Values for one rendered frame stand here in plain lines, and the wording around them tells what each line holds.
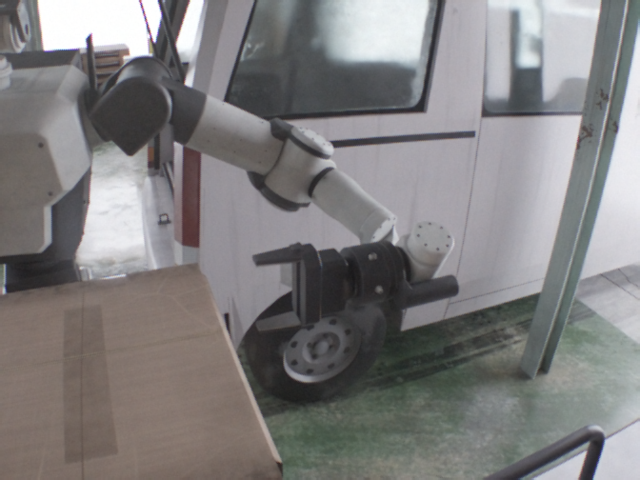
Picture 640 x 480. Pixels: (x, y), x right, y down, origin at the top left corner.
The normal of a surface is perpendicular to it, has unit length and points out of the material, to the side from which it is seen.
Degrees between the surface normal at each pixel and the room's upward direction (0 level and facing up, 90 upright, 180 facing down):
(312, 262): 45
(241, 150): 96
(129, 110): 97
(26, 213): 99
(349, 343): 91
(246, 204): 90
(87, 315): 0
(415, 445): 0
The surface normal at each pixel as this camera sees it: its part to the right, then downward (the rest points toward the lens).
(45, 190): 0.26, 0.59
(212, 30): -0.25, 0.22
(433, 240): 0.17, -0.65
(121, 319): 0.02, -0.89
